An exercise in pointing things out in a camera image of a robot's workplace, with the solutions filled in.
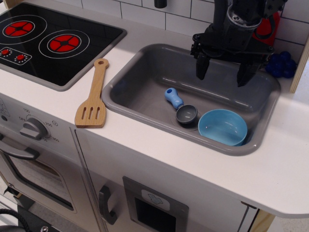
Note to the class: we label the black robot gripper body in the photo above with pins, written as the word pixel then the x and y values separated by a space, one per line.
pixel 230 36

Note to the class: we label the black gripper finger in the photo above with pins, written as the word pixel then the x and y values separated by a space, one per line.
pixel 247 71
pixel 202 65

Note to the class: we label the blue handled grey spoon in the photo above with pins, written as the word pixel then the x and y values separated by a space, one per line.
pixel 185 113

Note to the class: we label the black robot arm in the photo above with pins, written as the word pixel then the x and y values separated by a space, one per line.
pixel 279 6

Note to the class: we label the grey plastic sink basin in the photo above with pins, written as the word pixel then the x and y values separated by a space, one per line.
pixel 137 92

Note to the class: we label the light blue plastic bowl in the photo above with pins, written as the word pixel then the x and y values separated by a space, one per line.
pixel 223 126

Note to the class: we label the red toy bottle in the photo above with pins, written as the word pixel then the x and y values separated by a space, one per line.
pixel 265 33

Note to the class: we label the blue toy grapes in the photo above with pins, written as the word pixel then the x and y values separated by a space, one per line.
pixel 281 65

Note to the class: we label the black faucet base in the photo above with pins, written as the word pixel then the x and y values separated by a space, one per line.
pixel 160 4

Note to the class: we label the wooden slotted spatula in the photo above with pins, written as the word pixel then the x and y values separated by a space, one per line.
pixel 92 112

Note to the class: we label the black toy stove top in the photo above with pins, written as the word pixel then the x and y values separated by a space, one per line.
pixel 52 48

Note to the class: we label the grey dishwasher panel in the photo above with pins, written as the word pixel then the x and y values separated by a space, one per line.
pixel 154 210

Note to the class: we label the grey oven knob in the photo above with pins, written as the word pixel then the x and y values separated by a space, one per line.
pixel 34 129

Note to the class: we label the toy oven door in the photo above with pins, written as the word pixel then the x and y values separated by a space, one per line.
pixel 37 179

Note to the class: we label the wooden side post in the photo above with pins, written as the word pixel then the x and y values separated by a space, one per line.
pixel 300 68

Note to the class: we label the grey cabinet door handle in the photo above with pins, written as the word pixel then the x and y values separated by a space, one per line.
pixel 103 196

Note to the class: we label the grey oven door handle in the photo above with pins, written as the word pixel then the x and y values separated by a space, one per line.
pixel 26 154

